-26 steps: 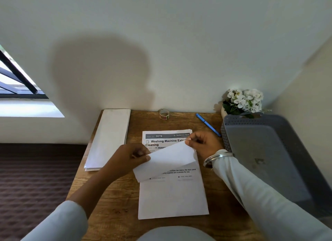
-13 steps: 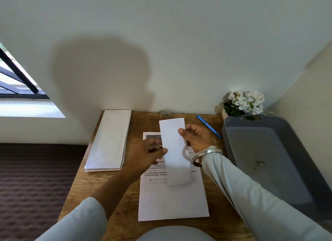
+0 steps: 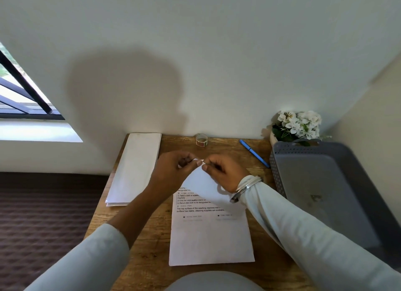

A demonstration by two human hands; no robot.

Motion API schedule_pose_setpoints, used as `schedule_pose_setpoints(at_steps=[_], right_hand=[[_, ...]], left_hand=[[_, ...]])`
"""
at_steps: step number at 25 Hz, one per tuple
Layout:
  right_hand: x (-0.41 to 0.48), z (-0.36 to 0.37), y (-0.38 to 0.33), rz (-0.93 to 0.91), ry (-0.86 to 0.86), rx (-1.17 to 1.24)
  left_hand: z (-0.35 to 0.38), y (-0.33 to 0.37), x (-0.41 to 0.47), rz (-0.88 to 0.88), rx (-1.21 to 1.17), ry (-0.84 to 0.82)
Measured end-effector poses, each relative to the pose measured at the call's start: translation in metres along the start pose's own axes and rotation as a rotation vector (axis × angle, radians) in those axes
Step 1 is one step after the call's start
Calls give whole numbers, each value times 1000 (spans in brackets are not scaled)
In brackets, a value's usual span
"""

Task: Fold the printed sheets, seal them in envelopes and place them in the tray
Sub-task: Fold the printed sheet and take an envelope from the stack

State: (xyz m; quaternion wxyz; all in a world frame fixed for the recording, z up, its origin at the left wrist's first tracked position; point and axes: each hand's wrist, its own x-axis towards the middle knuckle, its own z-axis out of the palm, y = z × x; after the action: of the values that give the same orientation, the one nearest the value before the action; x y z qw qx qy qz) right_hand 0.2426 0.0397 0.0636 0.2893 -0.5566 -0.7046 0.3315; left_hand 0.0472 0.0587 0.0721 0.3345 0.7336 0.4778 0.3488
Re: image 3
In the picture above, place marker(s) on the person's right thumb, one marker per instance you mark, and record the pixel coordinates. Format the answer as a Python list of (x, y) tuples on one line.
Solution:
[(208, 167)]

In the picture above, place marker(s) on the person's left hand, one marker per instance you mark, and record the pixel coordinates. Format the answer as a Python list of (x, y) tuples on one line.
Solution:
[(166, 174)]

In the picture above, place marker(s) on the person's right hand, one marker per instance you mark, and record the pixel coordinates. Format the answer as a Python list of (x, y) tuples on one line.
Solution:
[(228, 173)]

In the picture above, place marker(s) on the person's right forearm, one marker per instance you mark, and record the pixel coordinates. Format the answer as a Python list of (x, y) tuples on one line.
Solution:
[(313, 240)]

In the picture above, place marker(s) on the printed white paper sheet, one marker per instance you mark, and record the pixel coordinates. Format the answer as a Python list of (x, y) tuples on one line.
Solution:
[(210, 237)]

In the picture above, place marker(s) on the small tape roll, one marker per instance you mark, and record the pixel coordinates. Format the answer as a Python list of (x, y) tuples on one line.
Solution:
[(201, 140)]

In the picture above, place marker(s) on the person's left fingers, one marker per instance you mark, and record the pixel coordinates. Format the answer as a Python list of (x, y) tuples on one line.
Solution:
[(188, 158)]

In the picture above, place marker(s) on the grey perforated plastic basket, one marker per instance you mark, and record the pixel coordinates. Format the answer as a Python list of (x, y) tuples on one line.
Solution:
[(325, 190)]

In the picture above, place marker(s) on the stack of white envelopes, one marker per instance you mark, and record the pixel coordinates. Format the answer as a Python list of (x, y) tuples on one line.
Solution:
[(134, 168)]

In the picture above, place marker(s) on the person's left forearm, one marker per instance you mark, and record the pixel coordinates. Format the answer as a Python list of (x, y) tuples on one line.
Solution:
[(103, 247)]

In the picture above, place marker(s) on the black window frame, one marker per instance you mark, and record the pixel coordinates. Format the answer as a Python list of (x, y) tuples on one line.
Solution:
[(25, 90)]

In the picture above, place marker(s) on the blue pen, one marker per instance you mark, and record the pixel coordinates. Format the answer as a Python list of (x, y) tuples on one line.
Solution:
[(254, 153)]

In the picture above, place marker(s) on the person's light grey garment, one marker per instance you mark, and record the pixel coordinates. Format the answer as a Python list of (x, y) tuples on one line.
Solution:
[(216, 283)]

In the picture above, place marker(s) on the white flower plant in pot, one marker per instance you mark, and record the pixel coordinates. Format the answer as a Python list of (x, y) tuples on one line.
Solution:
[(297, 124)]

